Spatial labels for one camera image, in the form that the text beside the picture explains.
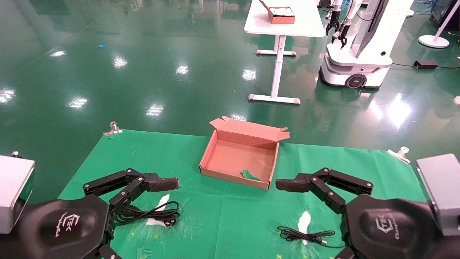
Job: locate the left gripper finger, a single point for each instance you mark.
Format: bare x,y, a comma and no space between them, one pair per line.
107,254
143,181

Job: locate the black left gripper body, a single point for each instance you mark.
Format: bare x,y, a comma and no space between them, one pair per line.
64,226

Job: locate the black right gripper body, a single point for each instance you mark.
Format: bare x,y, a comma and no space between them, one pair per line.
388,226

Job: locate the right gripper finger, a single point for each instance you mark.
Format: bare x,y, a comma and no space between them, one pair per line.
323,181
345,254

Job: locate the open brown cardboard box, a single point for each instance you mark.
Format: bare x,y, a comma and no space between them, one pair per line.
237,158

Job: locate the small cardboard box white contents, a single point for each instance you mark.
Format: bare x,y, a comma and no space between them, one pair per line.
282,18

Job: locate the silver binder clip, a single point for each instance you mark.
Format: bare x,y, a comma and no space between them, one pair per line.
403,151
113,126

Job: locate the green table cloth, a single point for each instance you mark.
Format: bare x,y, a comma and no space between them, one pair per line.
215,216

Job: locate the white wheeled background robot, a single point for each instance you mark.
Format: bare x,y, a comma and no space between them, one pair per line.
366,43

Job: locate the background robot black gripper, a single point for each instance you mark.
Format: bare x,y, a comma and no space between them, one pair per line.
343,34
332,27

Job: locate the white round-base stand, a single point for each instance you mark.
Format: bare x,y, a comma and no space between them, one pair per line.
433,41

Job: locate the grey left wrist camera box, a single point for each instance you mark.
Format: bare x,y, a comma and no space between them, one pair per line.
14,194

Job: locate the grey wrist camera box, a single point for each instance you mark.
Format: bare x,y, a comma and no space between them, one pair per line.
442,190
14,194

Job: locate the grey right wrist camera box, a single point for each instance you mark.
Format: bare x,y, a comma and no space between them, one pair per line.
442,190

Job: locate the white pedestal table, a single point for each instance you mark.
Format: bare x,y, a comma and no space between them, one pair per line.
305,25

